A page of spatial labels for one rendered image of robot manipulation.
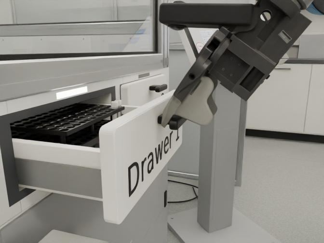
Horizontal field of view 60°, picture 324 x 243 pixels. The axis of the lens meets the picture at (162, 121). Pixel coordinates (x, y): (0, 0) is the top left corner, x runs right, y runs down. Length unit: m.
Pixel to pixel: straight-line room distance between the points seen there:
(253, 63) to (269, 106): 3.02
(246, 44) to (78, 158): 0.23
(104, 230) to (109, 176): 0.35
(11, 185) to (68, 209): 0.14
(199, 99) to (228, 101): 1.05
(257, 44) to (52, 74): 0.28
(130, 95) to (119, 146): 0.34
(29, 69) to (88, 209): 0.28
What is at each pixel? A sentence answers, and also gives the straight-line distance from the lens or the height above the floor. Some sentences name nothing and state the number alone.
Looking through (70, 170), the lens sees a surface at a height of 0.87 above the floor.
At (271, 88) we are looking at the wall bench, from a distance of 3.33.
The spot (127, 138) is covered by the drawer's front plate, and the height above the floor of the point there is 0.91.
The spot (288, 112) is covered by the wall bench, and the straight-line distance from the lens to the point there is 3.38.
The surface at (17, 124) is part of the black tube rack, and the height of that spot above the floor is 0.90.
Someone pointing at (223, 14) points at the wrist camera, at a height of 1.04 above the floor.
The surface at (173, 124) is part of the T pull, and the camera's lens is 0.37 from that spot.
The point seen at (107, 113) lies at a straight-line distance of 0.48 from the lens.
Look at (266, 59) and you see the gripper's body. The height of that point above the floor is 0.99.
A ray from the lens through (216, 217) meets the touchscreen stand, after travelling 1.63.
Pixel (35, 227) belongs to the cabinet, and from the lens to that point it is 0.45.
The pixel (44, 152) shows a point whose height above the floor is 0.89.
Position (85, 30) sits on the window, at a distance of 0.54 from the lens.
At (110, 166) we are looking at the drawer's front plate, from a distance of 0.29.
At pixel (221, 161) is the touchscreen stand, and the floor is 0.45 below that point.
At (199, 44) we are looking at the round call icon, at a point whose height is 1.02.
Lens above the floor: 1.00
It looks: 14 degrees down
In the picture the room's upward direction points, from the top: straight up
